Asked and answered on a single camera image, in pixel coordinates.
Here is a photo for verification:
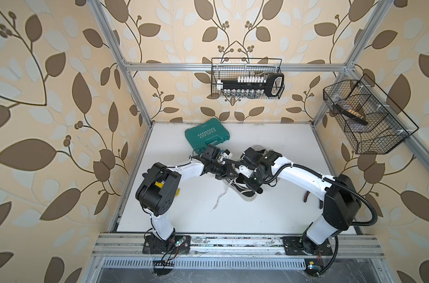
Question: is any black wire basket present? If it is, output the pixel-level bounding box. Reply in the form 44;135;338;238
323;74;419;154
210;57;285;100

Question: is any black wire basket at back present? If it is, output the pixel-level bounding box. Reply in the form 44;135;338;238
210;57;285;100

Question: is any aluminium frame rail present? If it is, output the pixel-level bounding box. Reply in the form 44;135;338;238
92;233;385;259

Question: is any black wire basket on right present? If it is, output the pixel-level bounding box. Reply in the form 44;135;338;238
323;74;419;154

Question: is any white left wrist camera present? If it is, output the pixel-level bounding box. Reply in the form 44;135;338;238
222;149;233;159

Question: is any black white canvas sneaker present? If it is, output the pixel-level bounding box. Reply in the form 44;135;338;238
211;175;259;211

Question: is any green plastic tool case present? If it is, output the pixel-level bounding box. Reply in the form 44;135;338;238
185;118;231;154

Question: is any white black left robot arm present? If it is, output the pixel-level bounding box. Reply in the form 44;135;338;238
135;145;238;255

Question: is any dark object in right basket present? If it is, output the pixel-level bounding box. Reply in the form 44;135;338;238
334;103;369;126

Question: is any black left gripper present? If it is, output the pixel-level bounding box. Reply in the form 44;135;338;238
209;161;239;179

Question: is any yellow black work glove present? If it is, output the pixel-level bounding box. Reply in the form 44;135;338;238
155;182;180;196

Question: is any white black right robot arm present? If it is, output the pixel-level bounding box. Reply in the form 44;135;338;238
238;147;378;255

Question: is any socket bit set in basket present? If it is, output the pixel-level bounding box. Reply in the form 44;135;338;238
213;73;285;99

